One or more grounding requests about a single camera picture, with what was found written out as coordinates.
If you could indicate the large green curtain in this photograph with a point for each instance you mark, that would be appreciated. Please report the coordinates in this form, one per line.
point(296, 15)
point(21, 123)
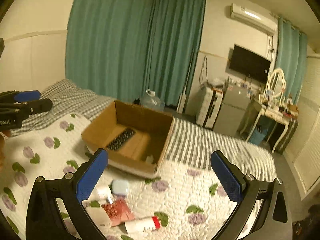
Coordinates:
point(121, 48)

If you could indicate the person's left hand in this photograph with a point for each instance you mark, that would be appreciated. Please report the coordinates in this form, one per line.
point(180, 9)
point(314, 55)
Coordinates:
point(3, 134)

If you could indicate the black remote control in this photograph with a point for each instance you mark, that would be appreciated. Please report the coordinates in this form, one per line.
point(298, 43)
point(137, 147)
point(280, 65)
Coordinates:
point(121, 139)

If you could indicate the white small power adapter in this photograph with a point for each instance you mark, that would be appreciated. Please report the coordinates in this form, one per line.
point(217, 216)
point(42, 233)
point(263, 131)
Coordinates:
point(150, 159)

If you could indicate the blue laundry basket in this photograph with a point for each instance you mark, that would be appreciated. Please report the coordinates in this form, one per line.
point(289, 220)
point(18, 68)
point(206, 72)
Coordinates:
point(258, 135)

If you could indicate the brown cardboard box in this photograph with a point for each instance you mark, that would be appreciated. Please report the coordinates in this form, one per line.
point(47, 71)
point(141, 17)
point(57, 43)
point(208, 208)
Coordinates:
point(135, 137)

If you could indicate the black wall television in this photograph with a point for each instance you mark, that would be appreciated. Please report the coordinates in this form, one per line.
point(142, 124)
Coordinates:
point(249, 64)

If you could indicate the white dressing table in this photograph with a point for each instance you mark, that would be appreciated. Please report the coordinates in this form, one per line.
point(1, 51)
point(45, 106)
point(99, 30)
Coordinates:
point(270, 114)

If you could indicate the light blue earbuds case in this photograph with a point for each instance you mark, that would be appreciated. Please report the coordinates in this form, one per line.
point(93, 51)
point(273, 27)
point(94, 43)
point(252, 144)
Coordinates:
point(119, 187)

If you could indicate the dark suitcase by wardrobe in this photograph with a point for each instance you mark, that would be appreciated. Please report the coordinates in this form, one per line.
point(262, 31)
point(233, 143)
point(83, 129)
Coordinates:
point(282, 145)

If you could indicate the clear large water jug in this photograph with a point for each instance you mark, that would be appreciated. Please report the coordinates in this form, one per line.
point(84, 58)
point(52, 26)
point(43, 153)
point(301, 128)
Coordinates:
point(151, 101)

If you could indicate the white flat mop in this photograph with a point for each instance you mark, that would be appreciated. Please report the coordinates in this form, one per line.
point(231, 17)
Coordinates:
point(183, 95)

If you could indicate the white cylindrical bottle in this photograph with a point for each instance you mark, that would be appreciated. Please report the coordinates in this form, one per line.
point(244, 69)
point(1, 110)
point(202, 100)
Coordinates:
point(104, 193)

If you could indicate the silver small refrigerator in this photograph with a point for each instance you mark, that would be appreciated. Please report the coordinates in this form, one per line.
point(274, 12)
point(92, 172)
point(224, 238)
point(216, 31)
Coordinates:
point(232, 110)

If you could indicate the green checked bed sheet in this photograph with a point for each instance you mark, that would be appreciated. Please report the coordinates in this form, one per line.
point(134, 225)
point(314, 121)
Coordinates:
point(188, 144)

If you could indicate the white floral quilted mat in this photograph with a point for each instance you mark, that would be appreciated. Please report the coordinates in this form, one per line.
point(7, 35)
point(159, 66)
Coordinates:
point(190, 202)

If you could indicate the white oval vanity mirror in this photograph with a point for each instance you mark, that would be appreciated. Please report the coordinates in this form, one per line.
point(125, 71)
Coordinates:
point(275, 84)

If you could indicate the white louvered wardrobe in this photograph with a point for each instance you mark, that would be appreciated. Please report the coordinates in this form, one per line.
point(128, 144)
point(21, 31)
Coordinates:
point(302, 152)

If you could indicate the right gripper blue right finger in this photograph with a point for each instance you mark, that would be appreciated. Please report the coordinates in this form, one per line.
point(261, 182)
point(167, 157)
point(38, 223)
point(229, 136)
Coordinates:
point(273, 220)

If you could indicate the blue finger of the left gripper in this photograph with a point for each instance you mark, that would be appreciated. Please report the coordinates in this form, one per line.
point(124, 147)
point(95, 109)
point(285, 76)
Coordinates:
point(18, 96)
point(22, 110)

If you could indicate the narrow green window curtain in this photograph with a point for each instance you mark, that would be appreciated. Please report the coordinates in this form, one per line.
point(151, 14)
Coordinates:
point(291, 57)

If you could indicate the white red-capped pill bottle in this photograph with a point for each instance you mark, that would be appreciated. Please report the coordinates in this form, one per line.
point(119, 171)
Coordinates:
point(143, 225)

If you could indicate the pink glitter card case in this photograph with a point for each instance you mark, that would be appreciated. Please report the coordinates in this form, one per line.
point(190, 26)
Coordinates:
point(118, 212)

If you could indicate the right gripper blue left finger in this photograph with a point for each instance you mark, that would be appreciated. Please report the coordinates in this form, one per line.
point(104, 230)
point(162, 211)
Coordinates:
point(44, 220)

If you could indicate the white air conditioner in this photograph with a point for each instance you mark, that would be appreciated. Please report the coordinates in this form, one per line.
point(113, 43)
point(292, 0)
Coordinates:
point(253, 19)

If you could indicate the white square charger block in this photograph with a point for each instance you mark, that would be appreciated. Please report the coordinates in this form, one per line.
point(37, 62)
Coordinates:
point(99, 217)

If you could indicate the white hard-shell suitcase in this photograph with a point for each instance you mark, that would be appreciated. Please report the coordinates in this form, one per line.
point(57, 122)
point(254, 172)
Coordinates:
point(210, 102)

